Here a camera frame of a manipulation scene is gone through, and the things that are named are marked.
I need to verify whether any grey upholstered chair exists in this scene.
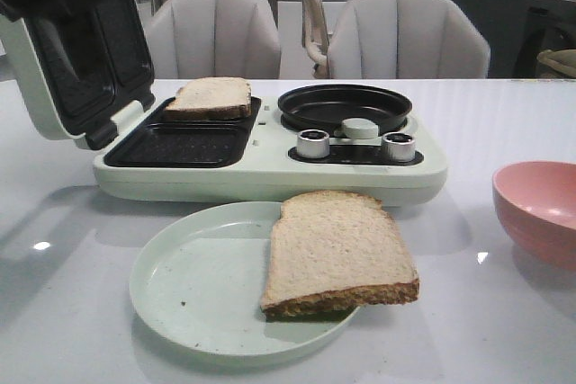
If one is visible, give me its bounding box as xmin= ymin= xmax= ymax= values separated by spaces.
xmin=145 ymin=0 xmax=281 ymax=79
xmin=327 ymin=0 xmax=491 ymax=79

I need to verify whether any left silver control knob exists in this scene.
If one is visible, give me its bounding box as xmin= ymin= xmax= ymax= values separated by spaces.
xmin=296 ymin=129 xmax=330 ymax=159

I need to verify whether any breakfast maker hinged lid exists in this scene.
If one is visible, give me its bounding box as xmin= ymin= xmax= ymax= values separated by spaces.
xmin=1 ymin=0 xmax=155 ymax=150

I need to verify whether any silver control knob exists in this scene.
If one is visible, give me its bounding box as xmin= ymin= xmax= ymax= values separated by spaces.
xmin=296 ymin=129 xmax=330 ymax=159
xmin=381 ymin=132 xmax=416 ymax=163

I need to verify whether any pink plastic bowl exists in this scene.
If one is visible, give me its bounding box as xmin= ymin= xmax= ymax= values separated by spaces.
xmin=492 ymin=161 xmax=575 ymax=271

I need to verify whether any mint green round plate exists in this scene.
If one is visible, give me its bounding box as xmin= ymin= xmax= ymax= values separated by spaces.
xmin=129 ymin=201 xmax=356 ymax=367

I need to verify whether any right grey upholstered chair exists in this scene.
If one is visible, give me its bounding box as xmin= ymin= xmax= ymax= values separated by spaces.
xmin=327 ymin=0 xmax=491 ymax=79

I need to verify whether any white bread slice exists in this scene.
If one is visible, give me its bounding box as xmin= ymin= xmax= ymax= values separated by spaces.
xmin=164 ymin=77 xmax=252 ymax=121
xmin=260 ymin=191 xmax=419 ymax=317

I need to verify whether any mint green breakfast maker base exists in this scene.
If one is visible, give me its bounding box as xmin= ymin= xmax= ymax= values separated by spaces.
xmin=94 ymin=95 xmax=448 ymax=206

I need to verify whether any left grey upholstered chair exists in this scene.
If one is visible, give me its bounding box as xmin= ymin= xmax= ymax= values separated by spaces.
xmin=145 ymin=0 xmax=281 ymax=79

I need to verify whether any right silver control knob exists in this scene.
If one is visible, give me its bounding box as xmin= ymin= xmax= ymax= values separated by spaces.
xmin=381 ymin=132 xmax=416 ymax=163

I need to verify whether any beige plastic chair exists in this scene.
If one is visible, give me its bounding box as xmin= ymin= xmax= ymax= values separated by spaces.
xmin=301 ymin=0 xmax=329 ymax=79

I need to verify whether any round black frying pan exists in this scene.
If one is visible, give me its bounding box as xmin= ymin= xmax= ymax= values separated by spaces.
xmin=277 ymin=84 xmax=412 ymax=135

